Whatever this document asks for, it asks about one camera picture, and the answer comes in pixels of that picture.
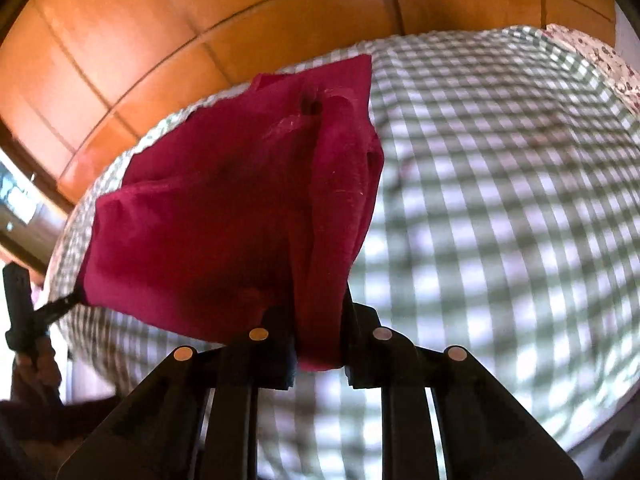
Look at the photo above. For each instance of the floral patterned bedding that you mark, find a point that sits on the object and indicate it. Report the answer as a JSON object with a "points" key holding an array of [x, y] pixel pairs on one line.
{"points": [[620, 76]]}

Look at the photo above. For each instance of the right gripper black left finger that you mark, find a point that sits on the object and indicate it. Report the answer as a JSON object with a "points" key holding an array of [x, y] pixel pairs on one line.
{"points": [[195, 415]]}

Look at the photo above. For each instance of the dark red cloth garment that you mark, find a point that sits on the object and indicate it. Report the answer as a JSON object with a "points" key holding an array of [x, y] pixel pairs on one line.
{"points": [[258, 201]]}

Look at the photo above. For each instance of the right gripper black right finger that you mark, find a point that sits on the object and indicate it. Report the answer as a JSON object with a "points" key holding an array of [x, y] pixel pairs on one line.
{"points": [[443, 414]]}

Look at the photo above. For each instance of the green white checkered bedsheet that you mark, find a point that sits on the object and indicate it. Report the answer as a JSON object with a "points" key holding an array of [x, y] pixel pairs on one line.
{"points": [[507, 221]]}

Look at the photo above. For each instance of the person left hand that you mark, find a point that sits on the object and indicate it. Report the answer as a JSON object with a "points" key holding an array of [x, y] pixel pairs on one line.
{"points": [[36, 377]]}

